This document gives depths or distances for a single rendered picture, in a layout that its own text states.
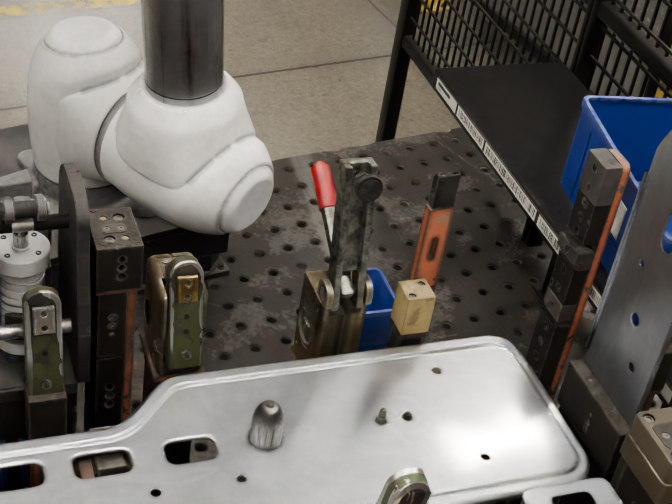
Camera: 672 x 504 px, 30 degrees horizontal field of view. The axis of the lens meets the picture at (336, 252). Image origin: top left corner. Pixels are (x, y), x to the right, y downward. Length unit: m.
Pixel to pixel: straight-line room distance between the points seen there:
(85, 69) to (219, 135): 0.22
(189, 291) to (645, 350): 0.48
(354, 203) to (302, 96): 2.49
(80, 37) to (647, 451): 0.92
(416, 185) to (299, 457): 1.02
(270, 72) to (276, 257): 1.95
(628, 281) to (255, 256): 0.79
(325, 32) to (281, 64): 0.28
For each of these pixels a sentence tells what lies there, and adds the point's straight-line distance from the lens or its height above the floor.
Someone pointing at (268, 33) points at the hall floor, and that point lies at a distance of 4.12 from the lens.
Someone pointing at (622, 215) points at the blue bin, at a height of 1.11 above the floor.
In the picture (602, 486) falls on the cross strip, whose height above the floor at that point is 1.00.
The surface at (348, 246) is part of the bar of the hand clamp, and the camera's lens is 1.34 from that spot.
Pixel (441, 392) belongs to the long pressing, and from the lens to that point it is 1.37.
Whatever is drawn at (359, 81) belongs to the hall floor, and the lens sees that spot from 3.92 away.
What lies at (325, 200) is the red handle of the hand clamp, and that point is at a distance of 1.39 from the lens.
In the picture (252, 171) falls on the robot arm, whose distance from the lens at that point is 1.62.
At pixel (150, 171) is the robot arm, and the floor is 1.00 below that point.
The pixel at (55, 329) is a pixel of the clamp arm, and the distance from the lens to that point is 1.28.
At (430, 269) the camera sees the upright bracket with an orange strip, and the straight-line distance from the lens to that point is 1.41.
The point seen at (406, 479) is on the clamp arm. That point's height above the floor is 1.12.
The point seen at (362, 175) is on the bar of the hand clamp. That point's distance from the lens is 1.29.
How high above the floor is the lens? 1.92
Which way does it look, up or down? 37 degrees down
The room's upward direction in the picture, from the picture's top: 10 degrees clockwise
